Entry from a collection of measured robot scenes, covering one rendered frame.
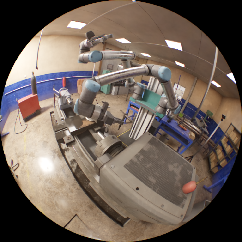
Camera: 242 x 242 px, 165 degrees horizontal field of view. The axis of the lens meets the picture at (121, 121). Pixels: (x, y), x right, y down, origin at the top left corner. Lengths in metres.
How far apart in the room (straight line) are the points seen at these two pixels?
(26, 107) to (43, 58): 2.42
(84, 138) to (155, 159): 1.06
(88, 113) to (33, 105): 3.30
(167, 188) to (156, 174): 0.10
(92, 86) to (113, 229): 1.94
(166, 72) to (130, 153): 0.63
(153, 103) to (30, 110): 3.82
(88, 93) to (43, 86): 4.59
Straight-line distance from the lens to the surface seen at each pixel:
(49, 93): 5.08
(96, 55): 0.64
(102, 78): 0.60
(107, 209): 1.32
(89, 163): 0.96
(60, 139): 1.19
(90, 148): 1.20
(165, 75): 0.71
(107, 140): 0.66
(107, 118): 0.51
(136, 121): 1.77
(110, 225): 1.80
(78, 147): 1.09
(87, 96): 0.47
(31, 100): 3.62
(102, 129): 1.39
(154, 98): 1.44
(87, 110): 0.50
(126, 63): 1.19
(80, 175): 1.38
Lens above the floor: 1.71
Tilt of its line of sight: 34 degrees down
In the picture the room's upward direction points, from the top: 16 degrees clockwise
